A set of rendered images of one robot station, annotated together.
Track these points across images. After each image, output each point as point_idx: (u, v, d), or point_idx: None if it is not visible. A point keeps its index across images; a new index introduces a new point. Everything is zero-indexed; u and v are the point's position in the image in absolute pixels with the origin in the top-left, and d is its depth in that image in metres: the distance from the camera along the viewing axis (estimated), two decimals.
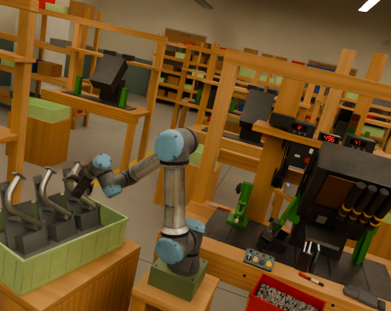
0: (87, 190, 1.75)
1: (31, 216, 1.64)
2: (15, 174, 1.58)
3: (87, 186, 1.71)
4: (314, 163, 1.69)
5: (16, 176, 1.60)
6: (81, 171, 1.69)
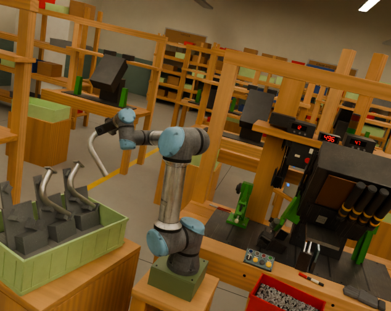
0: (110, 131, 1.91)
1: (101, 162, 1.92)
2: None
3: (112, 132, 1.85)
4: (314, 163, 1.69)
5: None
6: None
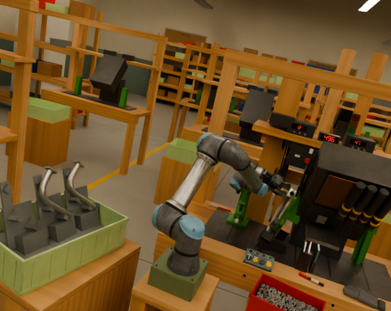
0: (280, 192, 2.06)
1: (272, 220, 2.08)
2: (293, 191, 2.05)
3: (271, 189, 2.06)
4: (314, 163, 1.69)
5: (293, 194, 2.04)
6: None
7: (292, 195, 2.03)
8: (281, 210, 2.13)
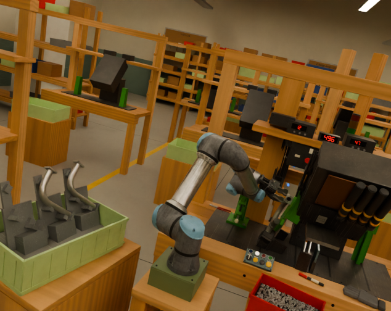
0: (277, 198, 2.04)
1: (269, 226, 2.07)
2: (290, 197, 2.04)
3: (267, 194, 2.05)
4: (314, 163, 1.69)
5: (290, 200, 2.03)
6: None
7: (288, 201, 2.02)
8: (278, 216, 2.11)
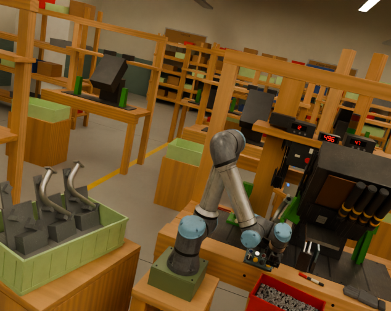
0: None
1: None
2: (290, 197, 2.04)
3: (268, 247, 1.71)
4: (314, 163, 1.69)
5: (290, 200, 2.03)
6: (280, 256, 1.65)
7: (288, 201, 2.02)
8: (278, 216, 2.11)
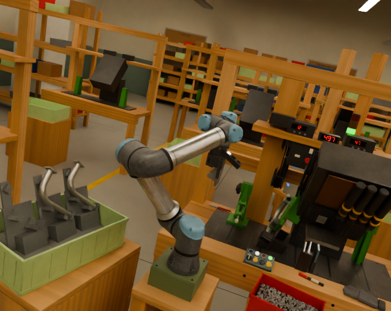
0: (221, 173, 1.74)
1: (269, 226, 2.07)
2: (290, 197, 2.04)
3: (225, 161, 1.74)
4: (314, 163, 1.69)
5: (290, 200, 2.03)
6: (216, 157, 1.68)
7: (288, 201, 2.02)
8: (278, 216, 2.11)
